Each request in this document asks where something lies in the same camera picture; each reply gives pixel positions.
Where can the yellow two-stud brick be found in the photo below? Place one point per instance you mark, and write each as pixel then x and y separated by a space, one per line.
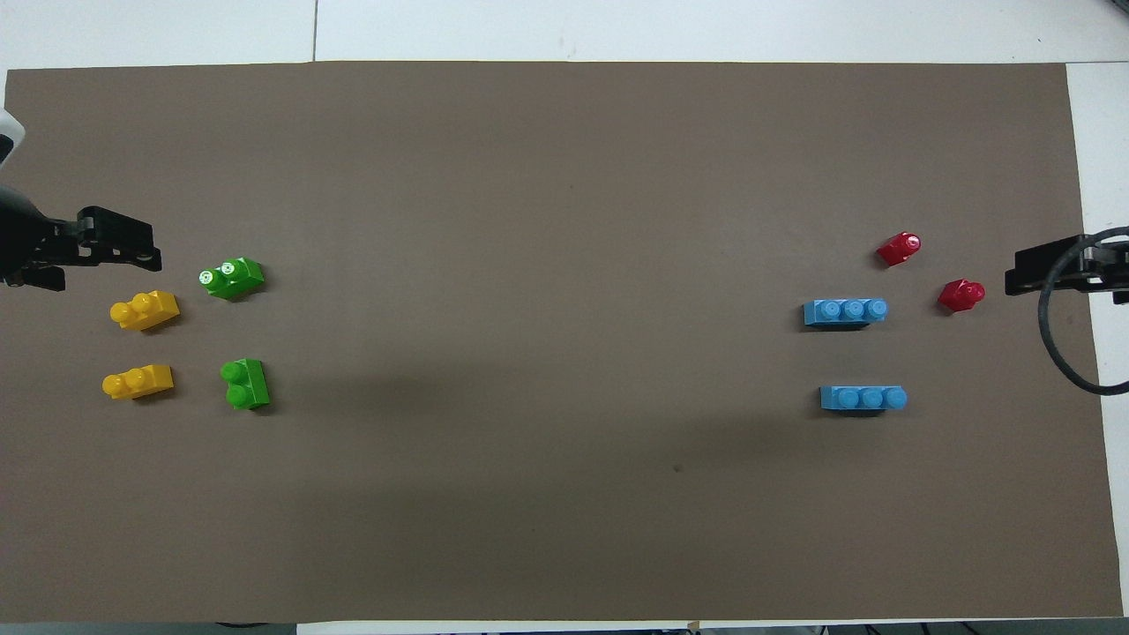
pixel 145 310
pixel 139 381

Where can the green brick with white stickers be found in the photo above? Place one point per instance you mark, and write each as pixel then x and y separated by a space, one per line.
pixel 233 277

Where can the blue three-stud brick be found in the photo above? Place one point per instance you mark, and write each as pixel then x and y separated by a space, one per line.
pixel 863 399
pixel 845 312

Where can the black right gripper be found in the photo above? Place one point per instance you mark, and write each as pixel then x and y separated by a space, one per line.
pixel 1110 265

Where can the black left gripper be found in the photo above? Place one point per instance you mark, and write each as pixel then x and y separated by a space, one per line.
pixel 26 247

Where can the plain green two-stud brick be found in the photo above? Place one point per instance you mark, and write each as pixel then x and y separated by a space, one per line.
pixel 247 384

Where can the red single-stud brick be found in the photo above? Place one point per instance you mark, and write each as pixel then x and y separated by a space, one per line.
pixel 961 295
pixel 900 249

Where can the brown table mat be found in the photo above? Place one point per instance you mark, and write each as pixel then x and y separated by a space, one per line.
pixel 547 220

